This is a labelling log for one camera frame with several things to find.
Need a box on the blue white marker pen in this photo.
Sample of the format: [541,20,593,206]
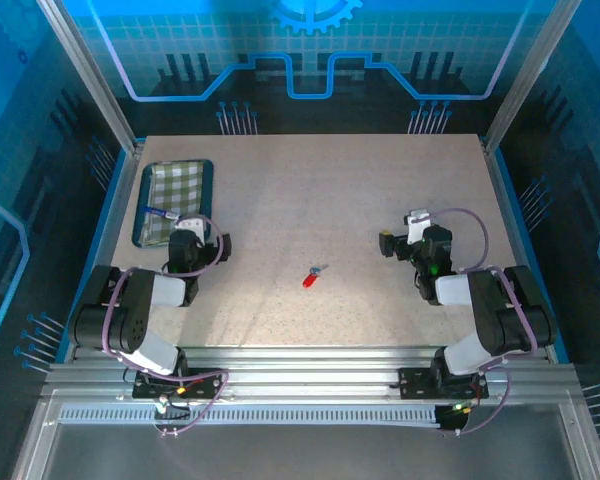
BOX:
[143,205,184,221]

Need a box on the green checked cloth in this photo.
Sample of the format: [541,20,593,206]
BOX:
[140,161,206,246]

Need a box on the teal tray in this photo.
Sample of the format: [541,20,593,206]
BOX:
[131,158,215,250]

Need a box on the grey metal panel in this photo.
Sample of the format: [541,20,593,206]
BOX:
[9,389,600,480]

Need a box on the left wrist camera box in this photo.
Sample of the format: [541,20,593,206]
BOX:
[172,214,207,241]

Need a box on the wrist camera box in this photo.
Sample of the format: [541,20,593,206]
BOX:
[172,214,207,241]
[403,208,434,246]

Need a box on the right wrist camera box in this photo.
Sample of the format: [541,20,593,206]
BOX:
[403,208,434,246]

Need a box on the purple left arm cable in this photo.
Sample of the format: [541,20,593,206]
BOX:
[101,214,230,439]

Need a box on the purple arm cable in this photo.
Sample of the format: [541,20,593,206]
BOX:
[429,207,541,437]
[101,214,230,439]

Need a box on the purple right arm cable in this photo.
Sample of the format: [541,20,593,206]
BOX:
[429,207,541,437]

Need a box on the aluminium side rail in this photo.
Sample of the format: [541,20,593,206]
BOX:
[69,139,147,364]
[479,135,571,364]

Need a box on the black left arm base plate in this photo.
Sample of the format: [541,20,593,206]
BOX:
[131,367,230,401]

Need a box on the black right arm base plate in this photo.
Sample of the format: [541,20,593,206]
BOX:
[397,367,489,401]

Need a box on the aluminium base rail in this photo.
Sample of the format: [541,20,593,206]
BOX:
[42,344,579,401]

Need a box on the aluminium corner post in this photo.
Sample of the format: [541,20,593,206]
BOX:
[482,0,584,154]
[36,0,145,154]

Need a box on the slotted grey cable duct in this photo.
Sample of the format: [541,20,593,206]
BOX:
[57,405,444,427]

